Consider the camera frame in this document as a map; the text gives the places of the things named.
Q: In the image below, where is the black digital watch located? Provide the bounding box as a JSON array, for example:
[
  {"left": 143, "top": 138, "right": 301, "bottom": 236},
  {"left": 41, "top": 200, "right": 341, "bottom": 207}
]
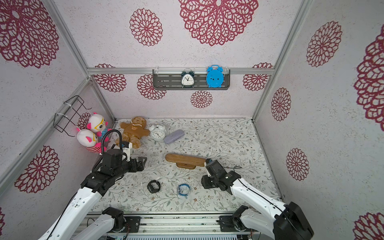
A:
[{"left": 147, "top": 180, "right": 161, "bottom": 194}]

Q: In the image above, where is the wooden watch stand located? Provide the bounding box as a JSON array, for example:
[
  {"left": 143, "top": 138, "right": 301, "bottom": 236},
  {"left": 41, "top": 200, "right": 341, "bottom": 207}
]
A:
[{"left": 165, "top": 154, "right": 206, "bottom": 170}]

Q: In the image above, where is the blue strap watch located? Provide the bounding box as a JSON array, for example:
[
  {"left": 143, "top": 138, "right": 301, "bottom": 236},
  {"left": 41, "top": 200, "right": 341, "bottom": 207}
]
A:
[{"left": 177, "top": 184, "right": 191, "bottom": 197}]

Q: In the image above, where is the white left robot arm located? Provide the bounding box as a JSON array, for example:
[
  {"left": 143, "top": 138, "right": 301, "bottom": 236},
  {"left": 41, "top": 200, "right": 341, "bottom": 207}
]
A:
[{"left": 41, "top": 130, "right": 147, "bottom": 240}]

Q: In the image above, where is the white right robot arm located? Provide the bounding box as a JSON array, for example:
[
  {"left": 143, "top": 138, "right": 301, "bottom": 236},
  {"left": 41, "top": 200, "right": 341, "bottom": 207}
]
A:
[{"left": 202, "top": 159, "right": 314, "bottom": 240}]

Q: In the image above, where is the brown teddy bear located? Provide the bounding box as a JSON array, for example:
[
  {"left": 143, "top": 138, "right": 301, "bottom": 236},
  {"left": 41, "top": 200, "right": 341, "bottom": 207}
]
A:
[{"left": 120, "top": 117, "right": 150, "bottom": 149}]

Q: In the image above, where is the white twin-bell alarm clock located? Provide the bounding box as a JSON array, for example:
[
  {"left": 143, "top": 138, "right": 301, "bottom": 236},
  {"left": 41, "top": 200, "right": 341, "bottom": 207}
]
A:
[{"left": 149, "top": 124, "right": 167, "bottom": 142}]

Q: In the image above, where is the grey fabric case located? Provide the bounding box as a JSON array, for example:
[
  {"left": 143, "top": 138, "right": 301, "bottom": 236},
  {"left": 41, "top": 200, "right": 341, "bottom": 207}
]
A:
[{"left": 164, "top": 130, "right": 185, "bottom": 144}]

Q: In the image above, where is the white pink plush lower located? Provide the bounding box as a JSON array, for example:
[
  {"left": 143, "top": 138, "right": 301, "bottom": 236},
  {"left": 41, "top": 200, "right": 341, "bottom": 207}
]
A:
[{"left": 76, "top": 128, "right": 102, "bottom": 154}]

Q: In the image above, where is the white pink plush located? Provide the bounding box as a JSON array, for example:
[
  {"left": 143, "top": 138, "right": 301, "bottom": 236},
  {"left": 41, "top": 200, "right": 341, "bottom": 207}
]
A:
[
  {"left": 87, "top": 113, "right": 111, "bottom": 141},
  {"left": 76, "top": 128, "right": 102, "bottom": 154}
]

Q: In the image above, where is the white pink plush upper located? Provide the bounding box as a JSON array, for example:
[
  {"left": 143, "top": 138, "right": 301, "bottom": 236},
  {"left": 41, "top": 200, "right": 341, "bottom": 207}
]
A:
[{"left": 87, "top": 113, "right": 111, "bottom": 141}]

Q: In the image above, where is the blue alarm clock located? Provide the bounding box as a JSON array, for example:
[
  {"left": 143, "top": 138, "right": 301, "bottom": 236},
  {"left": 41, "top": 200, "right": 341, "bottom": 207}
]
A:
[{"left": 206, "top": 65, "right": 224, "bottom": 88}]

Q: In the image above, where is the dark green alarm clock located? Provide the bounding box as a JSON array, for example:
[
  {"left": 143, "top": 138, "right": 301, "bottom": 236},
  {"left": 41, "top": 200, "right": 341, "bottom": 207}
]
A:
[{"left": 181, "top": 71, "right": 195, "bottom": 88}]

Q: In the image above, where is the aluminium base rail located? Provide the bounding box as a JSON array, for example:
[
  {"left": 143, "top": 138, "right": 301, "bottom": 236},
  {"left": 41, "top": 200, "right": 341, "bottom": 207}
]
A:
[{"left": 100, "top": 212, "right": 262, "bottom": 240}]

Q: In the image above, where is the grey wall shelf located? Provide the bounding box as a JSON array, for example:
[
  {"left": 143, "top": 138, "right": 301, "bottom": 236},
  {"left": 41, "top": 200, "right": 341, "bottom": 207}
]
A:
[{"left": 153, "top": 69, "right": 231, "bottom": 91}]

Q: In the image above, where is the black wire basket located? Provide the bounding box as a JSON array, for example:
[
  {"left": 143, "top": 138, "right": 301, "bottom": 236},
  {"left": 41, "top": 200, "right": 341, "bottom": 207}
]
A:
[{"left": 53, "top": 95, "right": 91, "bottom": 138}]

